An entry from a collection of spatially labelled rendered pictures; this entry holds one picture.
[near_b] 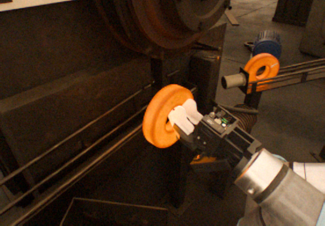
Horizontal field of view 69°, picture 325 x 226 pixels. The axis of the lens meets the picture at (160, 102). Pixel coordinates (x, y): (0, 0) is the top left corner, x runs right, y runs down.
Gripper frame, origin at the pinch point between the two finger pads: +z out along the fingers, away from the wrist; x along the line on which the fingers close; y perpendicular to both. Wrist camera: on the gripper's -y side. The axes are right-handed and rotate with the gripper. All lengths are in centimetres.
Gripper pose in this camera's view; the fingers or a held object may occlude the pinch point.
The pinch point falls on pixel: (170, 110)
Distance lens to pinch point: 55.5
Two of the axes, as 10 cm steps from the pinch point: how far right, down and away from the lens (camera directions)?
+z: -7.1, -5.9, 3.8
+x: -6.8, 4.2, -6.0
